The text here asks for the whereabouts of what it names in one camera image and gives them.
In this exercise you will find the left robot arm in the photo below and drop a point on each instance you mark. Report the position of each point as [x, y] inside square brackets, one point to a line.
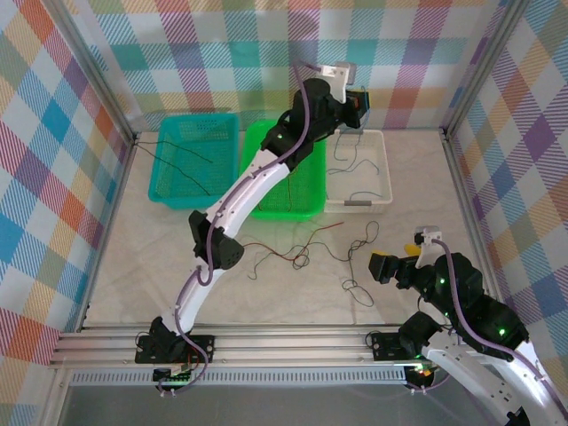
[248, 191]

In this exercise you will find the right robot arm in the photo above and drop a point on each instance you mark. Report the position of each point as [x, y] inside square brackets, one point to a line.
[466, 368]

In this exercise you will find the white plastic basket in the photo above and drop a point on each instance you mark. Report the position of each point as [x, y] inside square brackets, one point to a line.
[368, 182]

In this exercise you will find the green plastic basket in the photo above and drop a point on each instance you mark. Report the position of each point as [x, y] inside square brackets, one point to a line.
[306, 195]

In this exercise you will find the small circuit board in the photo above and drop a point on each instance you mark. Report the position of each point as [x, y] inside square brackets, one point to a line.
[175, 379]
[421, 375]

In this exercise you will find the teal plastic basket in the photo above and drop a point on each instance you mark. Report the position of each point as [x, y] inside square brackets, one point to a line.
[195, 177]

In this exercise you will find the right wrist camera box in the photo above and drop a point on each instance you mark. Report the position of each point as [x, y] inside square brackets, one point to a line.
[428, 237]

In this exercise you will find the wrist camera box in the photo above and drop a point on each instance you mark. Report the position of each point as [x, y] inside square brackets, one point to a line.
[428, 237]
[333, 75]

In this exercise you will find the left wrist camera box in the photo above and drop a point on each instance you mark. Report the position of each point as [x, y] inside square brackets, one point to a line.
[333, 75]

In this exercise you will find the aluminium side rail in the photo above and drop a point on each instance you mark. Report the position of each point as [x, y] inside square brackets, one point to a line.
[115, 199]
[464, 186]

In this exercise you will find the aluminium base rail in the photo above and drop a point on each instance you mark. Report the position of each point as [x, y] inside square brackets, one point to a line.
[288, 346]

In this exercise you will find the aluminium frame post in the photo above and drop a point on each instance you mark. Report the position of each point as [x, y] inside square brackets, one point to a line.
[97, 75]
[486, 66]

